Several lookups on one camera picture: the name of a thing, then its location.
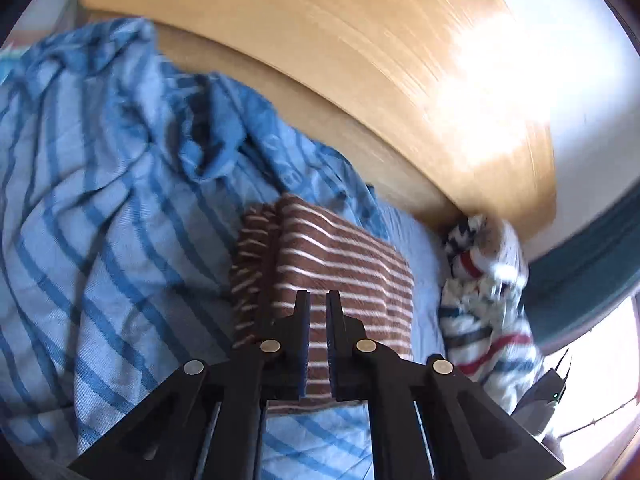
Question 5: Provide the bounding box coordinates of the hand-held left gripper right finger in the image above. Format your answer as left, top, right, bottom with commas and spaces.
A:
325, 290, 567, 480

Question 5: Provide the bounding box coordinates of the window with railing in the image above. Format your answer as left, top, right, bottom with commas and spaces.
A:
510, 295, 640, 461

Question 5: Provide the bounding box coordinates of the grey bed sheet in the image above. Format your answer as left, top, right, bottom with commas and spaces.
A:
370, 200, 451, 361

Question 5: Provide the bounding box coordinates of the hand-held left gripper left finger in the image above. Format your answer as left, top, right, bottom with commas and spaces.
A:
67, 290, 313, 480

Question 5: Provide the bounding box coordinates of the brown striped sweater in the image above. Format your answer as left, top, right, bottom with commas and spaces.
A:
229, 194, 416, 413

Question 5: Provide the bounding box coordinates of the teal curtain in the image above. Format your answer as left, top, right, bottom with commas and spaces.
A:
520, 200, 640, 356

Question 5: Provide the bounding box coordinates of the red blue striped quilt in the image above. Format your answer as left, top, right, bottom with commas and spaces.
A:
439, 260, 546, 416

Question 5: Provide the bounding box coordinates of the wooden headboard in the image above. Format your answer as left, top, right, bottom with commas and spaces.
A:
80, 0, 558, 248

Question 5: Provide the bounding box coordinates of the blue striped blanket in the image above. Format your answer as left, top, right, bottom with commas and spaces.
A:
0, 17, 391, 480

